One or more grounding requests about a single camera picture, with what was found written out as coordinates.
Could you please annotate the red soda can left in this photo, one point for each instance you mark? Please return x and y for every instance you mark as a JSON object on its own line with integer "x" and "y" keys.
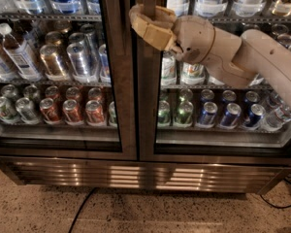
{"x": 50, "y": 112}

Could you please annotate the steel fridge base grille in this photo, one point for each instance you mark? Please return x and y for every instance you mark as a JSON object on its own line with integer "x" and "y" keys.
{"x": 142, "y": 175}

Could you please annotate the red soda can middle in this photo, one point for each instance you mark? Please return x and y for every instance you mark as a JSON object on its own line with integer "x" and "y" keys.
{"x": 72, "y": 112}

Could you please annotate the red soda can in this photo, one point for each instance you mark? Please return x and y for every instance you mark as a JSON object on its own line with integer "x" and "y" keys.
{"x": 94, "y": 112}
{"x": 50, "y": 112}
{"x": 72, "y": 112}

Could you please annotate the red soda can right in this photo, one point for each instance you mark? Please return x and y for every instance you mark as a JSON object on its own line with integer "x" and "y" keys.
{"x": 94, "y": 112}

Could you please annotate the brown tea bottle left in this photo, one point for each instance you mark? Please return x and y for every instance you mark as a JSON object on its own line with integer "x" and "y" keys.
{"x": 7, "y": 67}

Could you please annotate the fridge glass door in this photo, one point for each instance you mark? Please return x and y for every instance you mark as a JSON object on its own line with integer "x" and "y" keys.
{"x": 262, "y": 136}
{"x": 100, "y": 28}

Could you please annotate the brown tea bottle right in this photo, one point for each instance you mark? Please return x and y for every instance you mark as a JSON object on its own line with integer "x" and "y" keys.
{"x": 17, "y": 48}

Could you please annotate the green can lower shelf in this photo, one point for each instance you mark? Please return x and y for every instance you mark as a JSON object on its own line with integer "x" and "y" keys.
{"x": 184, "y": 114}

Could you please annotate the green silver can left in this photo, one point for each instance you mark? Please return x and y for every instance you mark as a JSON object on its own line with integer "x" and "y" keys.
{"x": 8, "y": 112}

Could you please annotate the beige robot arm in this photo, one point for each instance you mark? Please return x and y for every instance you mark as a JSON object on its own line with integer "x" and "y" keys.
{"x": 231, "y": 59}

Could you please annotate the blue can lower left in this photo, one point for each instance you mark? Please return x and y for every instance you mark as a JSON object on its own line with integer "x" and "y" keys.
{"x": 207, "y": 115}

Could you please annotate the gold soda can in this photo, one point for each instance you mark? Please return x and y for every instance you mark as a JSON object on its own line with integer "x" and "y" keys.
{"x": 56, "y": 67}

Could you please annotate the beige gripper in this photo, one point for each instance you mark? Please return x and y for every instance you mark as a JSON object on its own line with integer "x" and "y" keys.
{"x": 194, "y": 40}

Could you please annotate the blue can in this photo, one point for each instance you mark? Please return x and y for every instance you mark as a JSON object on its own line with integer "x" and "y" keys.
{"x": 207, "y": 115}
{"x": 231, "y": 116}

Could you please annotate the white green can centre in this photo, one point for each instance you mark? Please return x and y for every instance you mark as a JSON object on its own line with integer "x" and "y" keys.
{"x": 192, "y": 74}

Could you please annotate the brown tea bottle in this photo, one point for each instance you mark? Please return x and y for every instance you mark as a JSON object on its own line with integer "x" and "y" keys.
{"x": 7, "y": 67}
{"x": 17, "y": 48}

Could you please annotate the blue can lower right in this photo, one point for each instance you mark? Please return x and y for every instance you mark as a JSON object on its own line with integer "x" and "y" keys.
{"x": 231, "y": 116}

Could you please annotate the silver soda can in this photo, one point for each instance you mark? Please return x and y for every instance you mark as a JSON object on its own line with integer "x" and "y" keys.
{"x": 81, "y": 61}

